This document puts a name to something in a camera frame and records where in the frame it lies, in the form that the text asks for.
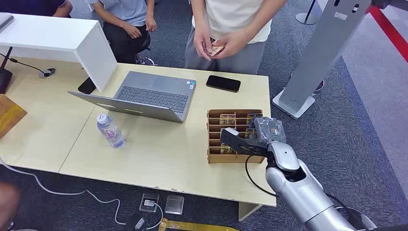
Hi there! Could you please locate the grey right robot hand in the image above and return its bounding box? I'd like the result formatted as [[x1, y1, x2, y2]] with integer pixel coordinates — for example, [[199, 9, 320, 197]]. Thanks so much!
[[247, 116, 287, 146]]

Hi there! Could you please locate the standing person's left hand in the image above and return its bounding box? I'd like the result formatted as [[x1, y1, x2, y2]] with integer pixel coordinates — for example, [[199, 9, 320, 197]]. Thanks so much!
[[212, 30, 249, 60]]

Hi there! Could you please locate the standing person's right hand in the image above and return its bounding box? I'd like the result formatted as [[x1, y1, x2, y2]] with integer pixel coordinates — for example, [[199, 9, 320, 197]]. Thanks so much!
[[193, 24, 214, 61]]

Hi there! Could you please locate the standing person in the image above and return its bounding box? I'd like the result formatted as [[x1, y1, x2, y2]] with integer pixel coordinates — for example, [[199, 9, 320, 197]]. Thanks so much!
[[185, 0, 289, 76]]

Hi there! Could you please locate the wooden card holder box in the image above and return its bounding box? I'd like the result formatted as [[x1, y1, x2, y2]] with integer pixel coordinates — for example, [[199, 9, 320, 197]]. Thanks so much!
[[206, 109, 266, 165]]

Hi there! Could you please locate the seated person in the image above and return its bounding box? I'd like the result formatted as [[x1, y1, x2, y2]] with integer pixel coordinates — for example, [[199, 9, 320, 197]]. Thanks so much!
[[85, 0, 158, 64]]

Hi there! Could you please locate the person at desk corner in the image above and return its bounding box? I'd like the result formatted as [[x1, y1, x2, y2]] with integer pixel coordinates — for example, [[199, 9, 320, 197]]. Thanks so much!
[[0, 0, 73, 18]]

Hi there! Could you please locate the black smartphone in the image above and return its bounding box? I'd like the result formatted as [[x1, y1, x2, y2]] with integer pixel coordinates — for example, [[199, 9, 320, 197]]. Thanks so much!
[[205, 75, 242, 93], [77, 77, 97, 95]]

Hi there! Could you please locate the chair base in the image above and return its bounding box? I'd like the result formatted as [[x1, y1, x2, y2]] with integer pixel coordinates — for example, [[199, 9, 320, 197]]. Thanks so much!
[[135, 55, 157, 66]]

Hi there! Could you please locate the white desk leg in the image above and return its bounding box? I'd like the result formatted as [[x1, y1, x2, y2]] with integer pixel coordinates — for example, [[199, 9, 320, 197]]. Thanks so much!
[[238, 202, 264, 222]]

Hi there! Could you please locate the grey kiosk stand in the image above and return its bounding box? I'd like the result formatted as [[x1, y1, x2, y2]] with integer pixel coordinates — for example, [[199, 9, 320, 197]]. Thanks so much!
[[271, 0, 372, 120]]

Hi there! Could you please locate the closed floor socket box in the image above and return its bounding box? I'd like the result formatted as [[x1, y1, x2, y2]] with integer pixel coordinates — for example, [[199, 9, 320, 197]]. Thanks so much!
[[165, 194, 185, 215]]

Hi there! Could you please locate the yellow floor tape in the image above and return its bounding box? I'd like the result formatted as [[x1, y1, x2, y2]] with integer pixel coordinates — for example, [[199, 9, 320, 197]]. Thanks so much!
[[158, 218, 240, 231]]

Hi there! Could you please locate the clear plastic water bottle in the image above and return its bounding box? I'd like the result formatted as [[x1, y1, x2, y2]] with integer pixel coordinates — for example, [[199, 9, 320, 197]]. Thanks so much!
[[96, 114, 127, 149]]

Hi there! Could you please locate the floor socket box with plug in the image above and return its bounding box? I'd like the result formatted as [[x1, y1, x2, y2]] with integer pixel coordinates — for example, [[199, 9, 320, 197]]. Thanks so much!
[[139, 192, 160, 213]]

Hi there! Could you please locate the white desk shelf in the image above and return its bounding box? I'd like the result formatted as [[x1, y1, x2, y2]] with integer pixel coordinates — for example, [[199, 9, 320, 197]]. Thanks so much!
[[0, 13, 118, 93]]

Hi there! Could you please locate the red barrier belt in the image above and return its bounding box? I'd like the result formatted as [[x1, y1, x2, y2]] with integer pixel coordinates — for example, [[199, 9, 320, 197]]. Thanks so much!
[[366, 4, 408, 63]]

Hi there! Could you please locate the closed grey laptop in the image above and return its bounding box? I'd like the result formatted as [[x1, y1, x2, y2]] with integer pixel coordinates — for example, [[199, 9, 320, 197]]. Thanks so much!
[[0, 13, 15, 33]]

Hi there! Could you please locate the black stand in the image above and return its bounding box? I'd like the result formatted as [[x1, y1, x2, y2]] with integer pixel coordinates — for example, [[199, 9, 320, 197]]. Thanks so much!
[[0, 47, 13, 95]]

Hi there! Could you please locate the wooden board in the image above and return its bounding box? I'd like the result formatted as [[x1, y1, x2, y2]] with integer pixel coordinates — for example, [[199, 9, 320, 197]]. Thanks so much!
[[0, 94, 28, 140]]

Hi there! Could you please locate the blurred brown object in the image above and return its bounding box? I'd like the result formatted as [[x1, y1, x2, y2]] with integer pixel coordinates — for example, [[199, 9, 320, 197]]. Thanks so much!
[[0, 183, 20, 230]]

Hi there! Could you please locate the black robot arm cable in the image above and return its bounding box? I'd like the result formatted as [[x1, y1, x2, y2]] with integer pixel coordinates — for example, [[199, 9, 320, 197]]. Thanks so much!
[[244, 154, 278, 197]]

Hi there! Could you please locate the stanchion post with base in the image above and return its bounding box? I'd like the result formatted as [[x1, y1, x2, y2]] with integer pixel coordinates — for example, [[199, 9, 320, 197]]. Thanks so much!
[[295, 0, 321, 26]]

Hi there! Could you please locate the grey cable grommet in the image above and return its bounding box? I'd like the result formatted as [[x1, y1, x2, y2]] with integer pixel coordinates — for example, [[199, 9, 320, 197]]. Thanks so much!
[[38, 67, 57, 79]]

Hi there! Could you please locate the thin black desk cable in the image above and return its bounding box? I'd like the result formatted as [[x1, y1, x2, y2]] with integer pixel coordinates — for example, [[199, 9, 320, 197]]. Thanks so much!
[[0, 52, 51, 77]]

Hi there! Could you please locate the white floor cable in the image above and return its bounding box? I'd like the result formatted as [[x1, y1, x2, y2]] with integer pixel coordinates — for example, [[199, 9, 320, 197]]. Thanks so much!
[[0, 157, 164, 231]]

